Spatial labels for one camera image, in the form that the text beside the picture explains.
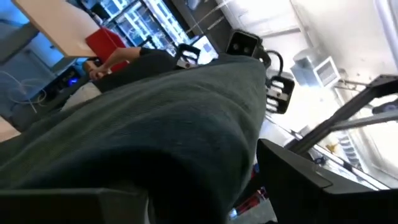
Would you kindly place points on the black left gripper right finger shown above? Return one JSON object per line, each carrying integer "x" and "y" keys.
{"x": 311, "y": 193}

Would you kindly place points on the pale wooden table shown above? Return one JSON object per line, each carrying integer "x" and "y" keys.
{"x": 62, "y": 25}

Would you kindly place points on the white ceiling air unit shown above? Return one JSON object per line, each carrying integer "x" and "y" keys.
{"x": 320, "y": 70}

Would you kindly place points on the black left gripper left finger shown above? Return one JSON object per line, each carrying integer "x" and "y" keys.
{"x": 62, "y": 205}

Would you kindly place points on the grey metal table leg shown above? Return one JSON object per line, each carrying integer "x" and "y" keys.
{"x": 15, "y": 40}

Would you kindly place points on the small red bin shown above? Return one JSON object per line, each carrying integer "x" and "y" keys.
{"x": 105, "y": 46}

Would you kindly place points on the dark blue denim jeans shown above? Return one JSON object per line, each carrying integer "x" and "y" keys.
{"x": 155, "y": 124}

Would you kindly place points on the wall display screens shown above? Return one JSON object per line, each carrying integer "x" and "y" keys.
{"x": 146, "y": 21}

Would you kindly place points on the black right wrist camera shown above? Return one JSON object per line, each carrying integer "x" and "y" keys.
{"x": 242, "y": 43}

